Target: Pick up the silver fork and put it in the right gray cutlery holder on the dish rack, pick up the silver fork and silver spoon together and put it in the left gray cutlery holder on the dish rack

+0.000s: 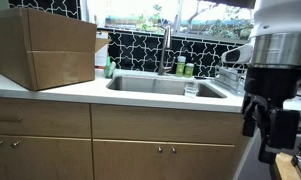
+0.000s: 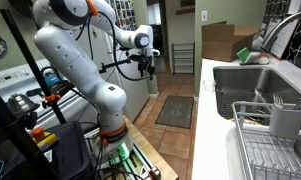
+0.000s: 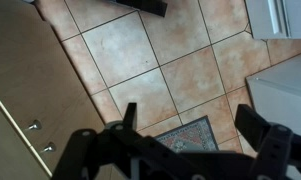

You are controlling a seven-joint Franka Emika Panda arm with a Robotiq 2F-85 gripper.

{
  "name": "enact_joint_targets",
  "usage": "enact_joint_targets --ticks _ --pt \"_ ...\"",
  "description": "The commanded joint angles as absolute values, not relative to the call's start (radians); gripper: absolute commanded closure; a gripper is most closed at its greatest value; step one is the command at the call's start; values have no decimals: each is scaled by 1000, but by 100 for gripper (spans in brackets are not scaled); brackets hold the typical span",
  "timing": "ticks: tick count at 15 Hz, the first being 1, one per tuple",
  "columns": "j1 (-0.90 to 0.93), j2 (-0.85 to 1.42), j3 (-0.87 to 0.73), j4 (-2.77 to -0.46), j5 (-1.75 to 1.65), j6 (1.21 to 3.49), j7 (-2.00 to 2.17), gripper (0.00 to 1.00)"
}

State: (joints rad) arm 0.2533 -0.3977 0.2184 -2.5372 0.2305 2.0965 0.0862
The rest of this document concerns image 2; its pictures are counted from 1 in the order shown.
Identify green sponge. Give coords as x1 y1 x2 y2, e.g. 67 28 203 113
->
237 48 250 62

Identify cardboard box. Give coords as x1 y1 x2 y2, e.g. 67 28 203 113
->
201 21 260 62

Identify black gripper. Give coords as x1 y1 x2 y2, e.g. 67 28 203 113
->
138 56 156 79

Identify red emergency stop button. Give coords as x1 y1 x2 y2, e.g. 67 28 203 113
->
31 128 45 141

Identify silver kitchen faucet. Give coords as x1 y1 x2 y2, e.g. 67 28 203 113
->
261 11 301 52

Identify wire dish rack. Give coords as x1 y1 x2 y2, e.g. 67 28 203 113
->
231 101 301 180

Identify white stove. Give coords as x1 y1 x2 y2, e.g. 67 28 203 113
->
0 64 98 129

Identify teal kettle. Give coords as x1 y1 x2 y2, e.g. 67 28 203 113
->
40 66 63 88

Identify patterned floor mat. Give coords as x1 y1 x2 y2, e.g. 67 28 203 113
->
156 96 194 129

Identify gray cutlery holder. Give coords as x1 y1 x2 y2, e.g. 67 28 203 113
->
269 104 301 138

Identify silver pot lid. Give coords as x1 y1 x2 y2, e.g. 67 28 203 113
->
7 94 40 115

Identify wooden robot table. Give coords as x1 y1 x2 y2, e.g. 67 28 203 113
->
123 116 179 180

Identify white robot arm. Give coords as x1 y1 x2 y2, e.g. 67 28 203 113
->
33 0 155 153

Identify white refrigerator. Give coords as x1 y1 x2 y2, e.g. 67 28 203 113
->
72 24 149 121

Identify black tripod pole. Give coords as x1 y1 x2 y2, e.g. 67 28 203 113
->
0 9 66 124

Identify metal shoe rack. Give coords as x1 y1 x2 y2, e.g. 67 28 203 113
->
171 42 195 74

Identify stainless steel sink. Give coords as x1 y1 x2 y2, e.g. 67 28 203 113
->
213 67 299 119

